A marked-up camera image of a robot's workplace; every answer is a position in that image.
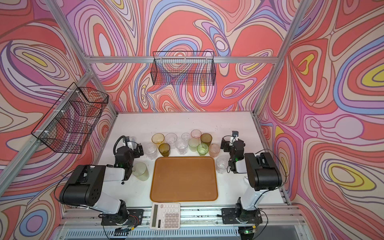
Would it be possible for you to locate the olive textured cup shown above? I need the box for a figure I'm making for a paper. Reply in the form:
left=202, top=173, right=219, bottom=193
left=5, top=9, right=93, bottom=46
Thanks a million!
left=159, top=143, right=171, bottom=157

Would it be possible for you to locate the pale green textured cup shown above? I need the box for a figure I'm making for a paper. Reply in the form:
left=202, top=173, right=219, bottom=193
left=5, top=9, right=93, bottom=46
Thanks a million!
left=188, top=138, right=200, bottom=152

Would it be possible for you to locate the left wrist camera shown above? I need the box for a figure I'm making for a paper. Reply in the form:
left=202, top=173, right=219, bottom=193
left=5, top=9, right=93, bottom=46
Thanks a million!
left=124, top=136, right=137, bottom=150

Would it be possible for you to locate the brown textured cup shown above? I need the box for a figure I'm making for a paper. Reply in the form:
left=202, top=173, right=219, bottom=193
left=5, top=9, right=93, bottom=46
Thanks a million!
left=201, top=133, right=213, bottom=147

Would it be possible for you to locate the small clear glass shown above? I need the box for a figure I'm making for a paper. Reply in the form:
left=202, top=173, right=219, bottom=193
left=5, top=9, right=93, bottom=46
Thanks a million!
left=181, top=133, right=191, bottom=141

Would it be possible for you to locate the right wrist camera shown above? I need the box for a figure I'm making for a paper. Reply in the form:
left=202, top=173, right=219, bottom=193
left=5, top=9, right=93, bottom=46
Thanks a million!
left=232, top=131, right=239, bottom=142

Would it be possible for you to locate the pink textured cup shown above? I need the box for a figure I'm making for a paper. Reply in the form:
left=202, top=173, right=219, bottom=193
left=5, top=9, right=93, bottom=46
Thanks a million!
left=209, top=144, right=221, bottom=158

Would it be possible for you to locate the pale yellow frosted cup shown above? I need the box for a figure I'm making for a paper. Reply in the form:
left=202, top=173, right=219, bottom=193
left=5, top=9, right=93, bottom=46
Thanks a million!
left=132, top=163, right=149, bottom=182

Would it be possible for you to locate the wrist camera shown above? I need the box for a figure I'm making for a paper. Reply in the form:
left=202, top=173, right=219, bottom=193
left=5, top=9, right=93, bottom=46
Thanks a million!
left=232, top=131, right=239, bottom=142
left=124, top=136, right=137, bottom=150

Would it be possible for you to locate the black wire basket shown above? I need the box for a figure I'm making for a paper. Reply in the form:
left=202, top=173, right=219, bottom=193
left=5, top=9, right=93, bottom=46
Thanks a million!
left=31, top=83, right=109, bottom=154
left=151, top=51, right=217, bottom=86

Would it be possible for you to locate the black wire basket back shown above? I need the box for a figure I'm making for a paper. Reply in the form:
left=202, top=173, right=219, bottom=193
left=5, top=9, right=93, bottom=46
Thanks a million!
left=151, top=51, right=217, bottom=86

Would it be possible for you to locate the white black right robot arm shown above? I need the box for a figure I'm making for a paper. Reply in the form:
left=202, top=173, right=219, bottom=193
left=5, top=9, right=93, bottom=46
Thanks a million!
left=219, top=136, right=283, bottom=226

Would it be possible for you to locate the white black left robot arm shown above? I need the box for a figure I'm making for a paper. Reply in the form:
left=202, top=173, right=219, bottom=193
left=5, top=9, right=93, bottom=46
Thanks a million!
left=58, top=136, right=144, bottom=226

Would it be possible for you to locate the clear wide glass left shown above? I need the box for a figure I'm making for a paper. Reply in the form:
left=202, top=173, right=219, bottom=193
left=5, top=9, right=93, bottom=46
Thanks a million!
left=144, top=143, right=158, bottom=160

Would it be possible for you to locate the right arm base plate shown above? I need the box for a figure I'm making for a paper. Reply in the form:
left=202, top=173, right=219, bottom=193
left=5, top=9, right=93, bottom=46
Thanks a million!
left=217, top=208, right=263, bottom=226

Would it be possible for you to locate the green ribbed glass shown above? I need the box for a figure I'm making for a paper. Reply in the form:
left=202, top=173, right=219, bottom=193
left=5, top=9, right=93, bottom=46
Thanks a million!
left=197, top=143, right=209, bottom=156

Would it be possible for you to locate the black wire basket left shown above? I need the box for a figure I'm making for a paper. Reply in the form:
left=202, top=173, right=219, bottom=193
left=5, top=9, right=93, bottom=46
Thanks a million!
left=31, top=83, right=109, bottom=154

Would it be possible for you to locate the yellow amber glass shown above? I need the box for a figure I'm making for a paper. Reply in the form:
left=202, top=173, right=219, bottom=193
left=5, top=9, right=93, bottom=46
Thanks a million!
left=151, top=133, right=165, bottom=146

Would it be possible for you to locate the pink clear cup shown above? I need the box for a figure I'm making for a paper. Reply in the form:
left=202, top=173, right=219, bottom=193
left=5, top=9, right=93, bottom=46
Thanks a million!
left=191, top=129, right=202, bottom=139

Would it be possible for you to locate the white desk calculator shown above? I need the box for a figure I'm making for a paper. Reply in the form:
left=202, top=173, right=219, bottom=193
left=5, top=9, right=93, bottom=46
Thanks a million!
left=149, top=203, right=181, bottom=231

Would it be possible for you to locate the orange plastic tray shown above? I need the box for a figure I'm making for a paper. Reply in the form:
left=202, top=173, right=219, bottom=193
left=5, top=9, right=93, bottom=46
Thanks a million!
left=150, top=156, right=219, bottom=203

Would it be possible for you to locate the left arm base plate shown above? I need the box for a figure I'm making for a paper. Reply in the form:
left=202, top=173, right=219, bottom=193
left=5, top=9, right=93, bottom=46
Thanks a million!
left=99, top=209, right=144, bottom=227

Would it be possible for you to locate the clear glass back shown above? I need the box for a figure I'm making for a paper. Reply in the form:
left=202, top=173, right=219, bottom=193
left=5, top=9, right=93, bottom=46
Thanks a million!
left=165, top=133, right=178, bottom=149

